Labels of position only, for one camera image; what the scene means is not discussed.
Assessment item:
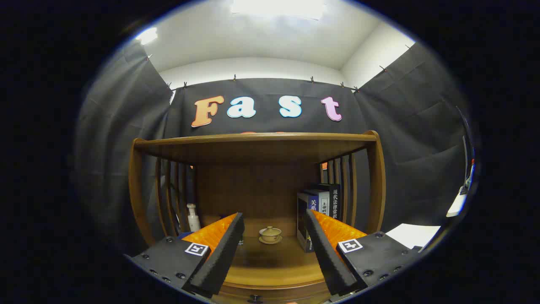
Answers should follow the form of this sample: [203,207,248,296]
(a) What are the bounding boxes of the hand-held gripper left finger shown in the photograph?
[127,212,245,298]

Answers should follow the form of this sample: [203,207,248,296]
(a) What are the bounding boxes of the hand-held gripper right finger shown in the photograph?
[305,209,422,296]

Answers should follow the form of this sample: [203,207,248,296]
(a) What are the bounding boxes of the wooden drawer with black knob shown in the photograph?
[219,282,334,304]

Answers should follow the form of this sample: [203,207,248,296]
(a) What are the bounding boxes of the wooden countertop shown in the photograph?
[200,216,329,288]

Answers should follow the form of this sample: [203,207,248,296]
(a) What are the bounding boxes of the blue spine book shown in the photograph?
[297,192,320,253]

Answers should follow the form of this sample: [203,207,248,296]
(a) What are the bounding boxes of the white pump bottle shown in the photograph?
[187,204,201,233]

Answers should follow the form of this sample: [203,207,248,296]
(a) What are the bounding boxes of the white spine book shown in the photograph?
[310,189,331,217]

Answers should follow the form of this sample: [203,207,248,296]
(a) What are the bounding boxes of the beige lidded teacup with saucer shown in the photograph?
[259,226,283,245]

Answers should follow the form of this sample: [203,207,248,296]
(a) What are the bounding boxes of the black spine book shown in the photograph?
[319,183,341,220]

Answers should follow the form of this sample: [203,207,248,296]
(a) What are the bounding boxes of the white table surface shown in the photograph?
[386,224,441,250]

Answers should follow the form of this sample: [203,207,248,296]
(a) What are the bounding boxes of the white power strip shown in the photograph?
[446,192,469,218]

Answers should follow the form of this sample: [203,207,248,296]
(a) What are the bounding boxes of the ceiling light panel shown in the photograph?
[230,0,327,19]

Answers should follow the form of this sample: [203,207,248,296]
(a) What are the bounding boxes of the wooden cabinet frame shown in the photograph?
[129,130,386,304]

